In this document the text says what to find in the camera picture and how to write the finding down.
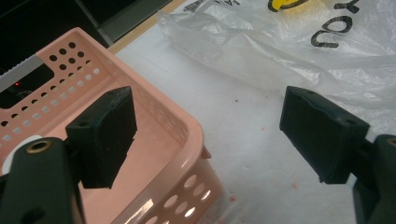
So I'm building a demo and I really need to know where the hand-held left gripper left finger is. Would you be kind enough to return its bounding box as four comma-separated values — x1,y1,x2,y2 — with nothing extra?
64,86,138,189

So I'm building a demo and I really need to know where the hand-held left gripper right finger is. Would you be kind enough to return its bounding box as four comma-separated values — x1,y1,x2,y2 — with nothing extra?
278,86,371,185

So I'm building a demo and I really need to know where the pink perforated plastic basket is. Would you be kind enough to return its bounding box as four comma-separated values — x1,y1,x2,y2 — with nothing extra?
0,26,224,224

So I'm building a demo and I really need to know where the clear plastic smiley bag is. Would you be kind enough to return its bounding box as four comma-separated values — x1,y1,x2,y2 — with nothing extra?
157,0,396,138

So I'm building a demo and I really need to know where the grey metal floor rail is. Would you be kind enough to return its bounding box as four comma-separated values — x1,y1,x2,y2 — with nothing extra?
96,0,174,43

